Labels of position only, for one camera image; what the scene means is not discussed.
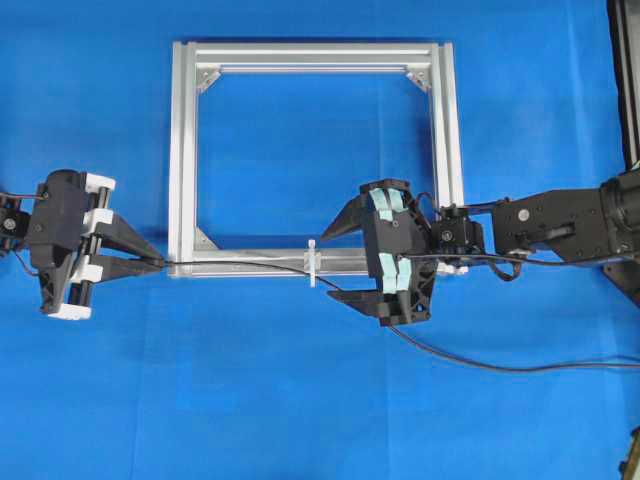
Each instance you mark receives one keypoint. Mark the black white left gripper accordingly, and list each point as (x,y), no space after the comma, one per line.
(62,217)

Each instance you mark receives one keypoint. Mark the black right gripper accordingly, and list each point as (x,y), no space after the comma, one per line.
(396,237)

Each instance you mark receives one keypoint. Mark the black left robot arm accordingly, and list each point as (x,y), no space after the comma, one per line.
(16,212)

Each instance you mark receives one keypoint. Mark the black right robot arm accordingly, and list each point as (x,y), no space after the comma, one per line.
(596,227)

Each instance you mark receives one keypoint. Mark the blue table mat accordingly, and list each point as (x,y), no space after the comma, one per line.
(269,378)

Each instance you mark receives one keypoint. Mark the yellow-green object at edge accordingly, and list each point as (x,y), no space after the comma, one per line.
(629,467)

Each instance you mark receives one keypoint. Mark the white string loop holder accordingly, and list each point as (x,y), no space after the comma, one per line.
(311,262)

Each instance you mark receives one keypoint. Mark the square aluminium extrusion frame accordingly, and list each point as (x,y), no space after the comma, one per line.
(196,66)

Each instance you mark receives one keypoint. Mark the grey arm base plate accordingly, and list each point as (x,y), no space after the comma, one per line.
(626,277)

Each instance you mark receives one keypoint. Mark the black metal rail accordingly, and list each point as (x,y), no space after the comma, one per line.
(624,33)

